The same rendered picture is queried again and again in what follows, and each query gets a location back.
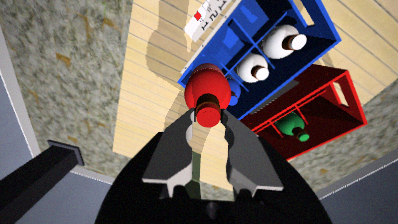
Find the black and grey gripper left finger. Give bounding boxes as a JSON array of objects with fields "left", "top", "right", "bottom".
[{"left": 94, "top": 107, "right": 196, "bottom": 224}]

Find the white paper pick list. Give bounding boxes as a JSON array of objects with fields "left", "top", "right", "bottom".
[{"left": 183, "top": 0, "right": 231, "bottom": 42}]

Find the white bottle with grey label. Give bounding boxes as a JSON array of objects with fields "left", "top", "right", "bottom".
[
  {"left": 257, "top": 25, "right": 306, "bottom": 59},
  {"left": 233, "top": 53, "right": 269, "bottom": 83}
]

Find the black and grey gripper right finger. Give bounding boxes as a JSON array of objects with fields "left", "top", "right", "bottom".
[{"left": 220, "top": 108, "right": 333, "bottom": 224}]

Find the red crate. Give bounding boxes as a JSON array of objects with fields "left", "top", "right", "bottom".
[{"left": 240, "top": 64, "right": 368, "bottom": 161}]

